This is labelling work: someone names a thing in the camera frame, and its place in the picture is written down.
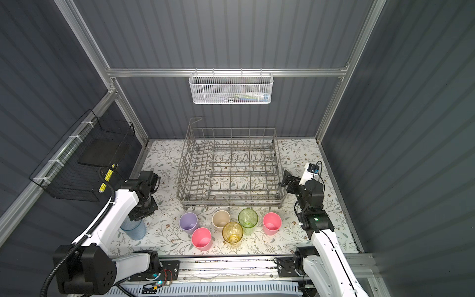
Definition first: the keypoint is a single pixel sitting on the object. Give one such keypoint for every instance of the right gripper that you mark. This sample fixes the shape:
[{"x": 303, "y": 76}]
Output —
[{"x": 289, "y": 178}]

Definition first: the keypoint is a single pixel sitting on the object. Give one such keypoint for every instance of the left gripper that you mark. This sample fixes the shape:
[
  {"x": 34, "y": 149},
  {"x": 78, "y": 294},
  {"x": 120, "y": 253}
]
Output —
[{"x": 137, "y": 216}]

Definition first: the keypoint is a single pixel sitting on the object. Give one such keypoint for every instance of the blue-grey transparent cup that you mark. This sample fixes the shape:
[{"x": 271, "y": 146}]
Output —
[{"x": 136, "y": 230}]

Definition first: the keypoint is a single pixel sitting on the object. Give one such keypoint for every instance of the pink cup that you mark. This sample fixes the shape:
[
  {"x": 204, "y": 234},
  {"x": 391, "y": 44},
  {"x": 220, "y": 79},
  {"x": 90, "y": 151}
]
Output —
[
  {"x": 272, "y": 222},
  {"x": 202, "y": 239}
]

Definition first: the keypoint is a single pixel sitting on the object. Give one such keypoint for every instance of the green transparent cup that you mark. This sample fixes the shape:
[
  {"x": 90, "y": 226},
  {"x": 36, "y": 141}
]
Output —
[{"x": 248, "y": 219}]

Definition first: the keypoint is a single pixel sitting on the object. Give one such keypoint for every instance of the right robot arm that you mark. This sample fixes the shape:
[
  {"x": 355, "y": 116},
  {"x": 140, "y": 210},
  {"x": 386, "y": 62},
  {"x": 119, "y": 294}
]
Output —
[{"x": 323, "y": 261}]

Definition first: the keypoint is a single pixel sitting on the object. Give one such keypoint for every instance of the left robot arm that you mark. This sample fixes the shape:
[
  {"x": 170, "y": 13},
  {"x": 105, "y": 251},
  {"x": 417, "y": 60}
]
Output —
[{"x": 84, "y": 267}]

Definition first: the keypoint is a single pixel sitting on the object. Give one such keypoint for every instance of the purple cup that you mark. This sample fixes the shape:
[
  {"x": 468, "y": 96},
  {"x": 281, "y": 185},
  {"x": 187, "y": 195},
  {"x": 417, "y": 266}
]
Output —
[{"x": 189, "y": 222}]

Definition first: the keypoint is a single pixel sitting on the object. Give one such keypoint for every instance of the yellow brush in basket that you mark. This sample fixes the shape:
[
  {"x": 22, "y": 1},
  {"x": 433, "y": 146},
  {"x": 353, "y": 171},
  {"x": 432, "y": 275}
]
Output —
[{"x": 107, "y": 178}]

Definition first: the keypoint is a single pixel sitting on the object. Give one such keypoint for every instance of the pink cup front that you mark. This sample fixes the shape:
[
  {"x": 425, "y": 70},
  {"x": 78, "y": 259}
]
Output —
[{"x": 202, "y": 239}]

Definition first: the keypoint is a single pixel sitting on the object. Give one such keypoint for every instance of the beige cup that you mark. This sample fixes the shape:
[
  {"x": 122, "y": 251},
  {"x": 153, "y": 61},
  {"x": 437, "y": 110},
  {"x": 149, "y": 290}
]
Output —
[{"x": 220, "y": 219}]

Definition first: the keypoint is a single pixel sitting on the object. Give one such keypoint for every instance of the yellow transparent cup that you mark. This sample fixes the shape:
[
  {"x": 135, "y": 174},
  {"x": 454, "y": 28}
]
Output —
[{"x": 232, "y": 233}]

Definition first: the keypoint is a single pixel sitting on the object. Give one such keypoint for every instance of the white vented strip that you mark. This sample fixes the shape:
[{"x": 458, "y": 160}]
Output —
[{"x": 217, "y": 289}]

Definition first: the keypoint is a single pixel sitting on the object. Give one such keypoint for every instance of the items in white basket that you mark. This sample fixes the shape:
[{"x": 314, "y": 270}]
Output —
[{"x": 248, "y": 97}]

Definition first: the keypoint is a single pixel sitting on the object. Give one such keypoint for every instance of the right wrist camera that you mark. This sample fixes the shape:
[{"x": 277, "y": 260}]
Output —
[{"x": 311, "y": 172}]

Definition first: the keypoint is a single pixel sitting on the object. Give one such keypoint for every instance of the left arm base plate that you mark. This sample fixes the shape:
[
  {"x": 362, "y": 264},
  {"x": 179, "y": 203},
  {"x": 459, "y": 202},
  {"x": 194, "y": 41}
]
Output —
[{"x": 167, "y": 271}]

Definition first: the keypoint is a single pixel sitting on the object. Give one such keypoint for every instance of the black wire wall basket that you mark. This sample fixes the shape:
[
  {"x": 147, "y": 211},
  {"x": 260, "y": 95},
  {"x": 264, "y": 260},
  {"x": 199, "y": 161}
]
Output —
[{"x": 72, "y": 172}]

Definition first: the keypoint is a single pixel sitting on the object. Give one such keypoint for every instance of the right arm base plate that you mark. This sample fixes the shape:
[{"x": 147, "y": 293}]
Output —
[{"x": 289, "y": 267}]

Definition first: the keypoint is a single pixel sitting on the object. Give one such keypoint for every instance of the grey wire dish rack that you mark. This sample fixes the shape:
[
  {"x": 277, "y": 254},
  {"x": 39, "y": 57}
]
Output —
[{"x": 229, "y": 166}]

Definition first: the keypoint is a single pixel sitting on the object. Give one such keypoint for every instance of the white mesh wall basket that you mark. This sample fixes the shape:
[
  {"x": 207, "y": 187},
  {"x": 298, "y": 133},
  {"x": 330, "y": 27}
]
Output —
[{"x": 206, "y": 89}]

